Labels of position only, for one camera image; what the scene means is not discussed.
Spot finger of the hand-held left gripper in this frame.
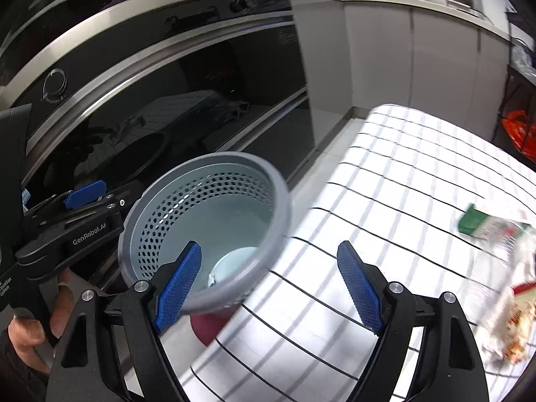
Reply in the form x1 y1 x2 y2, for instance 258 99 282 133
24 179 134 230

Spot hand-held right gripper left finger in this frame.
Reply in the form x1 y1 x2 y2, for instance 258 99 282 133
47 241 202 402

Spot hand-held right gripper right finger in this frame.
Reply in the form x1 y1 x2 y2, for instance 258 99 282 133
337 241 490 402

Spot white paper cup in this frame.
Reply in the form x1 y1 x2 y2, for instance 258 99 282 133
208 247 258 290

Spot grey perforated plastic basket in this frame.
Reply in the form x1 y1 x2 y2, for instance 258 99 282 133
117 151 292 315

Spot green wet wipes pack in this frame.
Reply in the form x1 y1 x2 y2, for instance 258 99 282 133
458 202 528 244

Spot clear printed plastic wrapper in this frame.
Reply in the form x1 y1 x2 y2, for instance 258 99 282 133
473 218 536 363

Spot person's left forearm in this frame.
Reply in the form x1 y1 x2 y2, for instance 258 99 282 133
0 329 53 402

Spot person's left hand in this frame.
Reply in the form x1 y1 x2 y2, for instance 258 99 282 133
7 269 83 374

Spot dark red round object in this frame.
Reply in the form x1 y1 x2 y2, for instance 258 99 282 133
190 301 239 347

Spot white checked tablecloth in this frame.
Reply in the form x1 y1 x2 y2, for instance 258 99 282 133
176 103 536 402

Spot black integrated stove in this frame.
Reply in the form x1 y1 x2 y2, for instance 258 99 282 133
0 0 317 302

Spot black wok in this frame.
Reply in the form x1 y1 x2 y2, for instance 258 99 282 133
65 0 119 14

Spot orange plastic bag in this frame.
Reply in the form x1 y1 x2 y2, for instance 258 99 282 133
501 110 530 151

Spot white kitchen cabinets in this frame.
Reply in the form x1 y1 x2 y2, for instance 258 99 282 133
289 0 514 151

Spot black metal rack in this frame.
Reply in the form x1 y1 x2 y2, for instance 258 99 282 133
494 8 536 157

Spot clear plastic bags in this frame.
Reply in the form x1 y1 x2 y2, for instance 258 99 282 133
511 40 536 77

